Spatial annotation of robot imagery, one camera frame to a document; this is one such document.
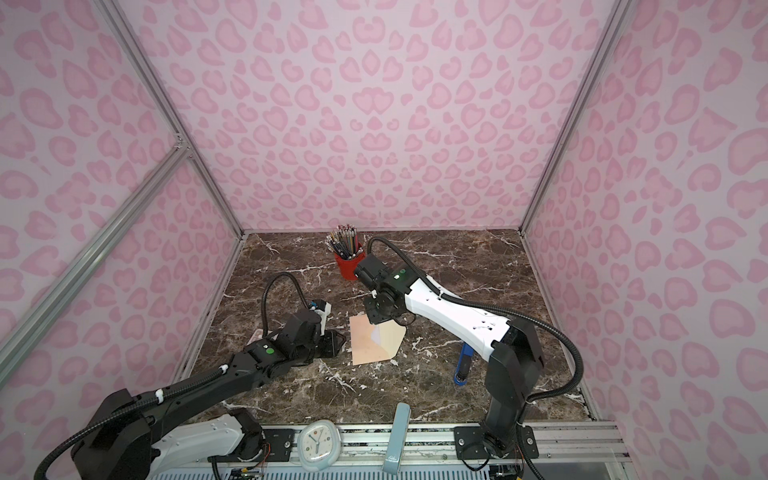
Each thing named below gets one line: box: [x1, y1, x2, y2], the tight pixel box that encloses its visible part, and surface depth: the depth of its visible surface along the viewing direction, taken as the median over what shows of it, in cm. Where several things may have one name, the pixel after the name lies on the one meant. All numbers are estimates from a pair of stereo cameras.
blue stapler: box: [454, 342, 475, 386], surface depth 84 cm
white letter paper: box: [370, 320, 393, 355], surface depth 95 cm
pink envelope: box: [349, 314, 391, 366], surface depth 92 cm
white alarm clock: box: [297, 420, 342, 472], surface depth 73 cm
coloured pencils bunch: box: [325, 224, 364, 260], surface depth 99 cm
